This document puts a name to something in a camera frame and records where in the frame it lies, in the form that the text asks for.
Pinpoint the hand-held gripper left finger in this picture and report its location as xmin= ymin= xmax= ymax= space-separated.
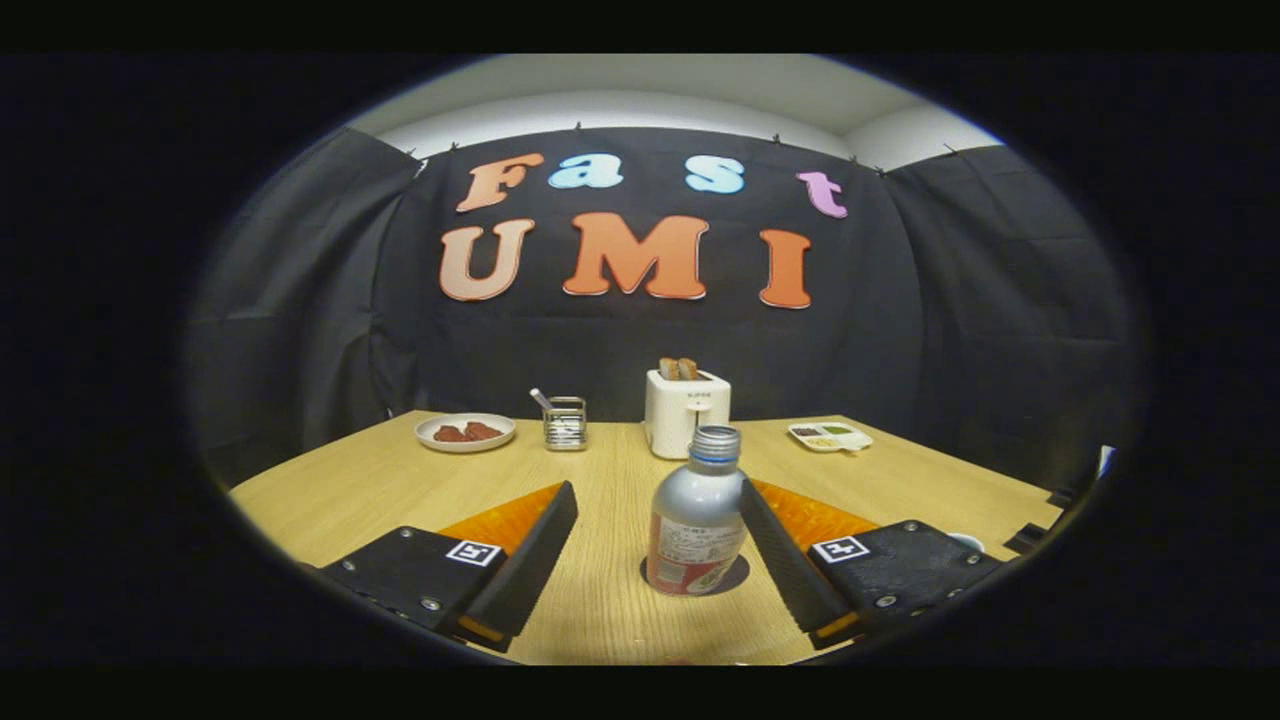
xmin=318 ymin=480 xmax=579 ymax=653

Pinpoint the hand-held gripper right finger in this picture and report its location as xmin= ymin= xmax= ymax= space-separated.
xmin=740 ymin=478 xmax=1004 ymax=651

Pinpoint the dark brown round coaster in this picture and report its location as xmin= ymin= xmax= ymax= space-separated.
xmin=640 ymin=553 xmax=751 ymax=598

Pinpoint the silver juice bottle red label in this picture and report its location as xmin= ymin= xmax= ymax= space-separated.
xmin=646 ymin=425 xmax=747 ymax=597

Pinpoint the white round plate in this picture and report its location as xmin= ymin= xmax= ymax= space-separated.
xmin=415 ymin=412 xmax=517 ymax=454

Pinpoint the white divided sauce dish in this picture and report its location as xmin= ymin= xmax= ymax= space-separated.
xmin=787 ymin=421 xmax=874 ymax=453

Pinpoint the wooden table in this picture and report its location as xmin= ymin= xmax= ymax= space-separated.
xmin=228 ymin=408 xmax=1063 ymax=666

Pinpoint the white toaster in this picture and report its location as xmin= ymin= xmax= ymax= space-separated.
xmin=644 ymin=368 xmax=732 ymax=461

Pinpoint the black backdrop cloth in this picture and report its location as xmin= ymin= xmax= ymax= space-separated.
xmin=185 ymin=125 xmax=1136 ymax=491

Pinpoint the metal wire holder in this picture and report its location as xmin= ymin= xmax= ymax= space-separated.
xmin=530 ymin=388 xmax=589 ymax=452

